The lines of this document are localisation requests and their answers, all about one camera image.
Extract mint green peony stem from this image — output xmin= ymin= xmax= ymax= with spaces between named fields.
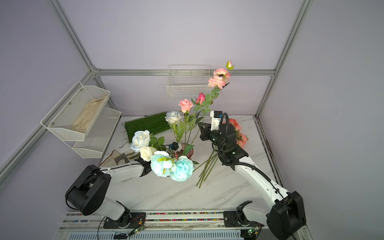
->
xmin=151 ymin=151 xmax=195 ymax=182

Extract white mesh two-tier shelf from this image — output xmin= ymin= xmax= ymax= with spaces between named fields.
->
xmin=41 ymin=82 xmax=121 ymax=159

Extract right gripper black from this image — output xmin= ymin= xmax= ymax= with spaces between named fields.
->
xmin=201 ymin=122 xmax=228 ymax=152

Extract aluminium front rail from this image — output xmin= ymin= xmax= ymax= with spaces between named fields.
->
xmin=55 ymin=210 xmax=275 ymax=240

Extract beige cloth in shelf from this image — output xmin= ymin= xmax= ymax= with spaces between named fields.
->
xmin=71 ymin=96 xmax=106 ymax=134

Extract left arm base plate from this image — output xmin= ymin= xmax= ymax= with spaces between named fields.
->
xmin=103 ymin=212 xmax=147 ymax=229

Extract small white rose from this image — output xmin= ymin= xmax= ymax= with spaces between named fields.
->
xmin=140 ymin=147 xmax=157 ymax=162

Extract beige work glove on table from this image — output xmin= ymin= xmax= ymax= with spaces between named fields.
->
xmin=99 ymin=150 xmax=135 ymax=168

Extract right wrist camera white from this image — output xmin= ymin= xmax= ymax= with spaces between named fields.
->
xmin=210 ymin=111 xmax=223 ymax=131

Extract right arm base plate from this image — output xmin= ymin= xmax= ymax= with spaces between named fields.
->
xmin=223 ymin=201 xmax=267 ymax=227

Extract orange pink peony stem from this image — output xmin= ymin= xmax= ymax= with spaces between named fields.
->
xmin=212 ymin=119 xmax=248 ymax=169

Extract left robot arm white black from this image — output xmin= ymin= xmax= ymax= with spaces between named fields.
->
xmin=65 ymin=158 xmax=151 ymax=225

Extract green artificial grass mat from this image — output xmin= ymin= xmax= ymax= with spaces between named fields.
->
xmin=124 ymin=112 xmax=171 ymax=143

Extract pale blue grey rose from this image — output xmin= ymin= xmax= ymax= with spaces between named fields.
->
xmin=165 ymin=111 xmax=182 ymax=125

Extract large white rose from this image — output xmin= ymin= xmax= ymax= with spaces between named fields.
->
xmin=131 ymin=130 xmax=151 ymax=152

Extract white wire wall basket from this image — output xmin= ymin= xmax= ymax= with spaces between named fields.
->
xmin=166 ymin=65 xmax=212 ymax=97

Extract light pink rose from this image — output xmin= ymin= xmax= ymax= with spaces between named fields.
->
xmin=179 ymin=99 xmax=194 ymax=144

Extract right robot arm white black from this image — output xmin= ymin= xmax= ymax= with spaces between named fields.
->
xmin=198 ymin=111 xmax=307 ymax=240

